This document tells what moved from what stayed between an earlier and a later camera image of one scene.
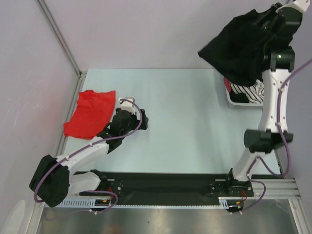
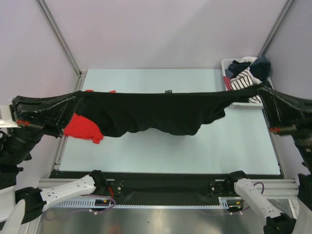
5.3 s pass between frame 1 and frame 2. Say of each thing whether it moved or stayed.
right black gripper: moved
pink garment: stayed
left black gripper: moved
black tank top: moved
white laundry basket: stayed
